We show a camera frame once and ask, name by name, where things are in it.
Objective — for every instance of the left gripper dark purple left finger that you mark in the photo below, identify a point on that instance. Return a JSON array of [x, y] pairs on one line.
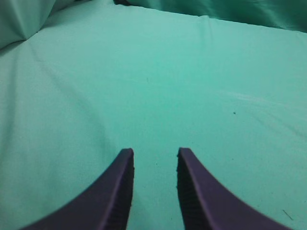
[[104, 205]]

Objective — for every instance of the left gripper dark purple right finger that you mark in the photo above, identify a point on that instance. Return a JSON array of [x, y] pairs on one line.
[[206, 204]]

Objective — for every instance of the green table cloth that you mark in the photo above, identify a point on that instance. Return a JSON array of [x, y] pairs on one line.
[[101, 77]]

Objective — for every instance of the green backdrop cloth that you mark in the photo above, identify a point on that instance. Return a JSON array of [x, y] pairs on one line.
[[20, 19]]

